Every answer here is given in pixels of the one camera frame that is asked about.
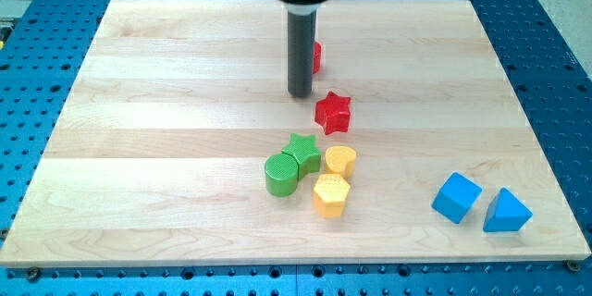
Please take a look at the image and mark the green star block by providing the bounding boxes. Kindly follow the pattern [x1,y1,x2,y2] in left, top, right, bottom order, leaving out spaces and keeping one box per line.
[281,133,321,180]

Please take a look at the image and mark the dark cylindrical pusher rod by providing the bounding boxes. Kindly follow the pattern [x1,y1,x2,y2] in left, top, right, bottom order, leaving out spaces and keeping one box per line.
[287,11,316,98]

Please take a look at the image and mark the light wooden board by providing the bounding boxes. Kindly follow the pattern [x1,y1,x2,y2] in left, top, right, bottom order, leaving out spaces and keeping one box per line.
[1,0,590,267]

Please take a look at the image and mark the red star block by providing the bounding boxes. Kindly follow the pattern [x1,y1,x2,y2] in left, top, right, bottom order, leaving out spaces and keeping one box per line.
[314,91,352,135]

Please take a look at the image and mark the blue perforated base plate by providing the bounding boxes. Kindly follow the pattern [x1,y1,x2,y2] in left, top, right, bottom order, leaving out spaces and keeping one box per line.
[1,0,591,295]

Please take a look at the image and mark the red block behind rod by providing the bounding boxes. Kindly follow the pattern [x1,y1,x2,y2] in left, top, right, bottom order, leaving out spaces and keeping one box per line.
[313,42,322,74]

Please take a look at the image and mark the green cylinder block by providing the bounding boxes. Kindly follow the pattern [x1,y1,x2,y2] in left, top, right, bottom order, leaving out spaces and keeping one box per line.
[265,154,299,197]

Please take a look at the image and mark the yellow heart block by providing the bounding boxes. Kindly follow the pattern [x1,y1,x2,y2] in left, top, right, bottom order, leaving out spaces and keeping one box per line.
[324,146,357,179]

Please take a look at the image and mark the blue cube block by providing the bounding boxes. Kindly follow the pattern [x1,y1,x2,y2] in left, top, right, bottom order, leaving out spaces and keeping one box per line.
[431,172,482,224]

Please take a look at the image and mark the yellow hexagon block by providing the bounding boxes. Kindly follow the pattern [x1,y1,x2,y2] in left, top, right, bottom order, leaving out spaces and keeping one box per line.
[313,174,351,218]

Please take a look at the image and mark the blue triangle block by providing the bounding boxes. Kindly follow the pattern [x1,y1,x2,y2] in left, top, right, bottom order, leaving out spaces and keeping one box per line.
[483,188,533,232]

